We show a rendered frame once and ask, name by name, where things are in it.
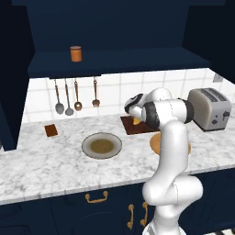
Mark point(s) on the grey plate with brown centre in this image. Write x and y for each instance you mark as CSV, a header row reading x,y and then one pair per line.
x,y
102,146

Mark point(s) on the grey hanging ladle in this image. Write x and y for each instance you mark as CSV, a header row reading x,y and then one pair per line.
x,y
69,110

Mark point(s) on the dark blue cabinet door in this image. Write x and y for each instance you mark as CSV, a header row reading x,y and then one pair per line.
x,y
13,76
214,33

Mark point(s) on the silver toaster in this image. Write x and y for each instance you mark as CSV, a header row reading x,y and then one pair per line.
x,y
211,110

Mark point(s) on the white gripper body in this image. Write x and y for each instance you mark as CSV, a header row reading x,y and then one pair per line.
x,y
137,113

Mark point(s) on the brown square pastry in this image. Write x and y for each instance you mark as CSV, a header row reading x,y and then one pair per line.
x,y
51,130

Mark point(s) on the dark brown cutting board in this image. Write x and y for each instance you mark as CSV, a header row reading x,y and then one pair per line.
x,y
131,127

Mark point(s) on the grey wall outlet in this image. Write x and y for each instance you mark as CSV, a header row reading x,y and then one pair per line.
x,y
218,78

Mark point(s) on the dark blue base cabinet front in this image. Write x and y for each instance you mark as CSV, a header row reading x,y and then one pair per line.
x,y
24,218

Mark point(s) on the round orange wooden board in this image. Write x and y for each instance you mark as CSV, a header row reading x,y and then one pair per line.
x,y
154,144

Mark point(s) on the dark utensil rail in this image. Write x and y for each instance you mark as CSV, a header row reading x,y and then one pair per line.
x,y
85,77

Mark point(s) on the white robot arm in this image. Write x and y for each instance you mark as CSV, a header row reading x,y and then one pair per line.
x,y
171,183

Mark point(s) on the orange jam jar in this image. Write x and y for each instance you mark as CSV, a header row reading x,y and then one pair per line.
x,y
76,54

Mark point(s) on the golden croissant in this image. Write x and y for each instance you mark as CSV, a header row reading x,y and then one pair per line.
x,y
136,121

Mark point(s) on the dark blue drawer front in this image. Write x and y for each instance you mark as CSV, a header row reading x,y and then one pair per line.
x,y
73,200

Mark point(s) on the grey hanging spoon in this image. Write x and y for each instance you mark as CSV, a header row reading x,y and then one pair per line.
x,y
59,107

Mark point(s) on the dark blue open wall cabinet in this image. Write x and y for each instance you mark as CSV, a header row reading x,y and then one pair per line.
x,y
116,33

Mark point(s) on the dark blue cupboard door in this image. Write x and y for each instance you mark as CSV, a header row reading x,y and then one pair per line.
x,y
91,223
195,214

